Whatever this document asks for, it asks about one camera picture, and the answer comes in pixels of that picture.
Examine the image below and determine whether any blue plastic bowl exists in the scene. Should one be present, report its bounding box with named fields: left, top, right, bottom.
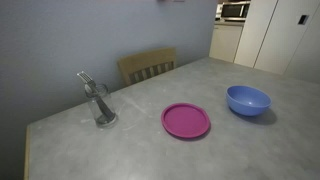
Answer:
left=226, top=85, right=272, bottom=117

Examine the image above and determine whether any beige base cabinet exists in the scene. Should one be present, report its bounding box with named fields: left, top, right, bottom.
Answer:
left=208, top=21, right=245, bottom=64

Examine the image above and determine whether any white tall cabinet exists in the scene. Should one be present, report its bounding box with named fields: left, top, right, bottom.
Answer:
left=233, top=0, right=320, bottom=76

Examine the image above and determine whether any clear glass jar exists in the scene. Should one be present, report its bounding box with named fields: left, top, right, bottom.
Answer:
left=84, top=83, right=119, bottom=129

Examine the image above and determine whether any microwave oven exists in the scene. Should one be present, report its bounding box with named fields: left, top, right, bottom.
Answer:
left=220, top=0, right=251, bottom=22

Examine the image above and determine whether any pink plastic plate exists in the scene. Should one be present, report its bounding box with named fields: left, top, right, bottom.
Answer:
left=160, top=102, right=212, bottom=140

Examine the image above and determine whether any wooden chair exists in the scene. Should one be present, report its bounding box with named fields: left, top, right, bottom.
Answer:
left=117, top=47, right=178, bottom=87

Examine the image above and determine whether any metal fork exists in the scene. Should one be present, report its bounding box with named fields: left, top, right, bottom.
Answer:
left=76, top=70, right=115, bottom=121

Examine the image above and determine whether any black cabinet handle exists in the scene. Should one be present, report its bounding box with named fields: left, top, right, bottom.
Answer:
left=297, top=14, right=310, bottom=26

